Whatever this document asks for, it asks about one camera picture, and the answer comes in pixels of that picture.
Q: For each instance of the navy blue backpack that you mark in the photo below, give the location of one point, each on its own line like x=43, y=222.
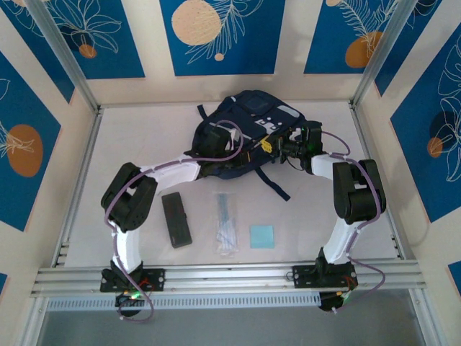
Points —
x=248, y=115

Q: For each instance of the clear bag of pens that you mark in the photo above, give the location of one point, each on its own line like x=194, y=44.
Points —
x=226, y=227

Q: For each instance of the black pencil case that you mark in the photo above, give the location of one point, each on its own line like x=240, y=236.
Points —
x=176, y=220

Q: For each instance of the light blue sticky note pad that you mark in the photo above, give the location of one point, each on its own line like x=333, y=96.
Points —
x=262, y=236

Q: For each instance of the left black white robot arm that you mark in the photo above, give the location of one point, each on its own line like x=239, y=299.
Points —
x=126, y=202

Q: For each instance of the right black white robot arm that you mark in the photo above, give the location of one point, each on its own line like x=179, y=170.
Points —
x=356, y=194

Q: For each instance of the black base electronics box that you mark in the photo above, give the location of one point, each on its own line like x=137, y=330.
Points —
x=127, y=301
x=333, y=302

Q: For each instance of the aluminium table side rail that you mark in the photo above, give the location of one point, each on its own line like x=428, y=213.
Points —
x=363, y=144
x=86, y=151

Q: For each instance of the aluminium cross rail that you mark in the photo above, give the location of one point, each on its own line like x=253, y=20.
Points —
x=230, y=277

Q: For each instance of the aluminium frame post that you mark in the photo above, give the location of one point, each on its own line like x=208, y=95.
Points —
x=61, y=50
x=385, y=50

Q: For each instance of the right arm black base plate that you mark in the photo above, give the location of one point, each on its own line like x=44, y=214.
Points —
x=304, y=275

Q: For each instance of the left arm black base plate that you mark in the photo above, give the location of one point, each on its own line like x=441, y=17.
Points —
x=156, y=279

